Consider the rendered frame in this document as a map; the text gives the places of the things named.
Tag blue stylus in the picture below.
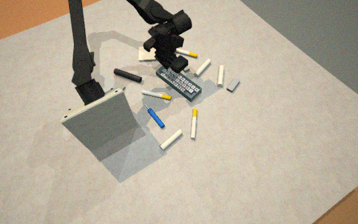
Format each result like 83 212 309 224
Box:
146 105 165 128

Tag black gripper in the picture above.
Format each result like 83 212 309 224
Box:
144 37 188 73

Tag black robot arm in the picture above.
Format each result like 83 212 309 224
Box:
68 0 192 106

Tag cream sticky note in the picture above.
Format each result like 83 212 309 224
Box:
139 47 157 62

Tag grey keyboard with white letter keys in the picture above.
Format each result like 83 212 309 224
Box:
155 66 202 102

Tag black cylinder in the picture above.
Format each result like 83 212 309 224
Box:
113 68 142 83

